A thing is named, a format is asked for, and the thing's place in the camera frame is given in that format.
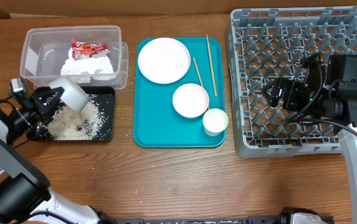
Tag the black tray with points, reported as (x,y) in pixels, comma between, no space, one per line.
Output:
(109,104)

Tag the clear plastic bin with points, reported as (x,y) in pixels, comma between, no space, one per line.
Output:
(35,38)

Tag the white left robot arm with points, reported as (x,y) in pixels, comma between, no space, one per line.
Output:
(25,192)

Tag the small grey rice bowl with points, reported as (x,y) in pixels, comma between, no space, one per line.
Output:
(73,96)

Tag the wooden chopstick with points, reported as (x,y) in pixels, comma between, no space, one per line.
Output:
(201,82)
(211,65)

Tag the red snack wrapper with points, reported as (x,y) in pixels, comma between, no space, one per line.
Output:
(82,50)

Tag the teal serving tray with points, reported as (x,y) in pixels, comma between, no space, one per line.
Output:
(156,124)

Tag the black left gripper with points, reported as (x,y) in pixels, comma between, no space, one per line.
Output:
(35,109)

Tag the white paper cup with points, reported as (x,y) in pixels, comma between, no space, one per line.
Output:
(215,121)

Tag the large white plate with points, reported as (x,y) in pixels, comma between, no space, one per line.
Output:
(164,60)

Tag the white napkin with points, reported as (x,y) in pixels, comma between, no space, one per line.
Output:
(83,70)

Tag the wooden chopstick right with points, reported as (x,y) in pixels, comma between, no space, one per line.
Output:
(211,65)

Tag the white bowl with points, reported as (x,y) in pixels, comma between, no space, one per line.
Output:
(190,100)

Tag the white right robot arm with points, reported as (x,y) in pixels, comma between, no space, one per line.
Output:
(328,95)

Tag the pile of rice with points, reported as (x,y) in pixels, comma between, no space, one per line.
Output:
(92,123)

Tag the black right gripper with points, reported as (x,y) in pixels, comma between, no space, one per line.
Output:
(291,89)

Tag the wooden chopstick left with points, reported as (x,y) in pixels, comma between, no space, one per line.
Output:
(201,82)

